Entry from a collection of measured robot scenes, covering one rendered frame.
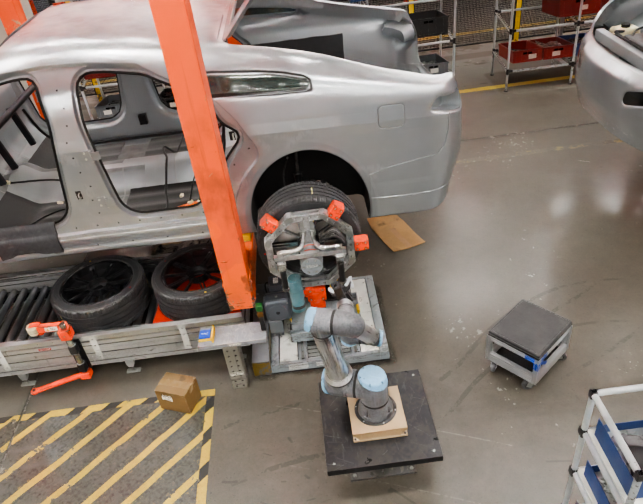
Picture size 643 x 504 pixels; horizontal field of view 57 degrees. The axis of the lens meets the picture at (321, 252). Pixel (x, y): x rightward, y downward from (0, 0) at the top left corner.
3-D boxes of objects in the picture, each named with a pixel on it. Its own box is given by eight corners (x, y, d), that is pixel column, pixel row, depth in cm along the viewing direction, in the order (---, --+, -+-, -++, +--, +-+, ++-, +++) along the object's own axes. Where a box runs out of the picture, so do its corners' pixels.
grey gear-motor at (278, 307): (294, 298, 447) (287, 261, 426) (296, 336, 413) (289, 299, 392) (270, 301, 447) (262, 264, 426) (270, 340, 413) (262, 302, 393)
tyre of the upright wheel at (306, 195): (377, 207, 383) (289, 162, 359) (383, 227, 364) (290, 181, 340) (324, 277, 414) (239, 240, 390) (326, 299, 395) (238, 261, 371)
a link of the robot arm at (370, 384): (385, 410, 307) (383, 387, 297) (353, 405, 312) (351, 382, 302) (391, 387, 319) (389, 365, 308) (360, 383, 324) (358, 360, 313)
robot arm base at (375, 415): (397, 418, 314) (396, 406, 308) (362, 426, 312) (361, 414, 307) (388, 392, 329) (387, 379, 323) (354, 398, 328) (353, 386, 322)
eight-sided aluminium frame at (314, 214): (356, 275, 382) (350, 203, 350) (357, 281, 376) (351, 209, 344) (273, 285, 382) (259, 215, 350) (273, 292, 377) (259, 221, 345)
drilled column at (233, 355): (248, 375, 399) (237, 331, 374) (248, 387, 391) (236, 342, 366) (234, 377, 399) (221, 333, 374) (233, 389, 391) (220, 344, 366)
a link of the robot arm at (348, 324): (360, 310, 259) (385, 328, 322) (333, 307, 262) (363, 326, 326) (357, 336, 256) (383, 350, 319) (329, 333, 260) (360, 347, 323)
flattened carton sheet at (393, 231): (394, 212, 541) (394, 209, 539) (425, 243, 499) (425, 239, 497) (365, 222, 533) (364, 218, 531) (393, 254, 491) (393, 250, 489)
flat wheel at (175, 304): (236, 256, 465) (230, 232, 451) (259, 306, 414) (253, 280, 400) (153, 282, 450) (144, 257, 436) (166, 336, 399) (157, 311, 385)
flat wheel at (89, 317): (67, 351, 398) (54, 326, 384) (55, 298, 447) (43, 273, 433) (161, 314, 418) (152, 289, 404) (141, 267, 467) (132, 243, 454)
